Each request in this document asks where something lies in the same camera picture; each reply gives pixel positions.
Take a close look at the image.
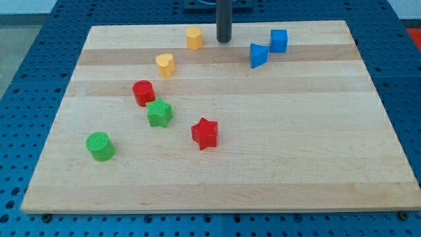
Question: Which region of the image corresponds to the red cylinder block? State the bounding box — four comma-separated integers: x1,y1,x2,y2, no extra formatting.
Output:
132,80,155,107

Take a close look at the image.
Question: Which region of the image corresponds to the red star block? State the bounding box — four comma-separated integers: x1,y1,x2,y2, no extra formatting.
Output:
191,117,218,150

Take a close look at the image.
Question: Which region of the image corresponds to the wooden board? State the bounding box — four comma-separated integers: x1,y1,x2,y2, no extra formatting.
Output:
21,20,420,214

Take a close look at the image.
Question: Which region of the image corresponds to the green star block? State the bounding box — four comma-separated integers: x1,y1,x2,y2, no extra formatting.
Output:
146,97,173,128

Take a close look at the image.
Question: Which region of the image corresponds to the yellow heart block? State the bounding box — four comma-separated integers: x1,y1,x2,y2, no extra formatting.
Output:
155,53,175,78

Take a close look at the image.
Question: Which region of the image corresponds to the blue triangle block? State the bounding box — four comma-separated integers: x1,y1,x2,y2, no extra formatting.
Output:
249,43,268,68

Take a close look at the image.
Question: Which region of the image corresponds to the yellow hexagon block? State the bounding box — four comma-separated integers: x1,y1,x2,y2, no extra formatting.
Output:
185,26,203,50

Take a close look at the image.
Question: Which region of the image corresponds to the blue cube block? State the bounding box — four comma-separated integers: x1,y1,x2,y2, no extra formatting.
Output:
269,30,288,53

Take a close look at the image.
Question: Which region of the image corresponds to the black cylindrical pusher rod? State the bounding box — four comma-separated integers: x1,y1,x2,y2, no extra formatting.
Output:
216,0,232,43

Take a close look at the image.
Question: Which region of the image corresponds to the green cylinder block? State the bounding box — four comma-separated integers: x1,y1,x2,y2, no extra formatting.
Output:
85,132,115,162

